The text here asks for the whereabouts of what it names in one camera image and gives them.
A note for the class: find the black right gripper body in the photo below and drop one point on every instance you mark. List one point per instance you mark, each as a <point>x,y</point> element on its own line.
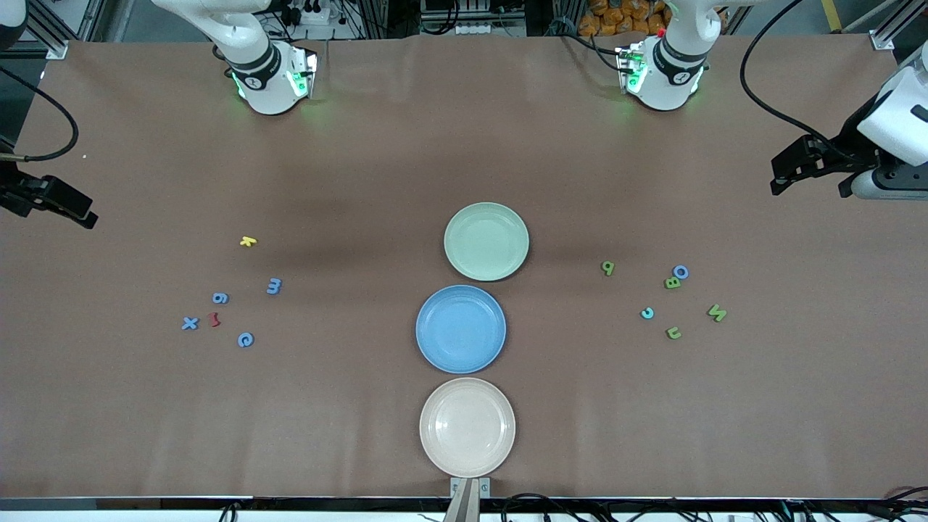
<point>10,190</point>

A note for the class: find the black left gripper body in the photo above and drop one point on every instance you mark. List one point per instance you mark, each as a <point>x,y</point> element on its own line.
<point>849,151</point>

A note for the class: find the green foam letter N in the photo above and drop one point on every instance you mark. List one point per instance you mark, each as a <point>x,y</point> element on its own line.
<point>717,313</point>

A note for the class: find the green foam letter B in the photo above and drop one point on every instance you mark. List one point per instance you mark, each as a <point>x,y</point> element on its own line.
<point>672,283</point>

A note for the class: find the blue foam letter x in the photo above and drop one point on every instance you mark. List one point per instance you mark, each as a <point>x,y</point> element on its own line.
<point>190,324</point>

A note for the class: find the blue foam digit nine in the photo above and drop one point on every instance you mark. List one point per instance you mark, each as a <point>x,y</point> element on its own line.
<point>225,298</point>

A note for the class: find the green foam letter u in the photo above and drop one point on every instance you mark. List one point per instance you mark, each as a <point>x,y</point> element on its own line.
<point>676,337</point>

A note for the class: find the blue foam letter G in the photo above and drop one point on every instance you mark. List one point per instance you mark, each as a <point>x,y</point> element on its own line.
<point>240,340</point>

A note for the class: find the blue foam letter m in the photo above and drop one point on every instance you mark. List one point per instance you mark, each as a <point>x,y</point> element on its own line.
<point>273,286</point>

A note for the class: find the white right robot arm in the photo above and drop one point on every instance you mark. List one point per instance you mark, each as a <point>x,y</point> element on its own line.
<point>264,90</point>

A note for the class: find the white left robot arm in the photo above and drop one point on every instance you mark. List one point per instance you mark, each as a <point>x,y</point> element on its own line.
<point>663,87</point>

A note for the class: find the blue foam letter O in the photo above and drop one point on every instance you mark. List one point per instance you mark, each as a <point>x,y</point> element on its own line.
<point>675,272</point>

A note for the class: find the orange packaged goods pile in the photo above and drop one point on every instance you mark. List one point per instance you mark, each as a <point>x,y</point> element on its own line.
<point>616,18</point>

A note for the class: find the brown table cover sheet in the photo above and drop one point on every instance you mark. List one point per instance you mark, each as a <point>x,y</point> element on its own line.
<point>145,435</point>

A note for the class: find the white power strip with plugs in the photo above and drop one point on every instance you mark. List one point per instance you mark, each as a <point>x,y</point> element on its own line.
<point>319,14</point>

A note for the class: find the light green plate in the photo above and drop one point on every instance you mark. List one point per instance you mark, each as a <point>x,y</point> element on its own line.
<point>464,225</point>

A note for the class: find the blue plate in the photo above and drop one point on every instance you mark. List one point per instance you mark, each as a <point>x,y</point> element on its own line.
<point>471,359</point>

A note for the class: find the beige plate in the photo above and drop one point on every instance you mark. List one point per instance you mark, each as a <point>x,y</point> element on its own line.
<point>467,428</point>

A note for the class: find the aluminium frame profile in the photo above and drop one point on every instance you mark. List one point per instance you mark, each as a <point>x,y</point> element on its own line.
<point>888,32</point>
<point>51,40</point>

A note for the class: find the grey camera pole bracket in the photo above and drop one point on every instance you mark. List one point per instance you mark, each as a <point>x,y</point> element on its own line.
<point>470,500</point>

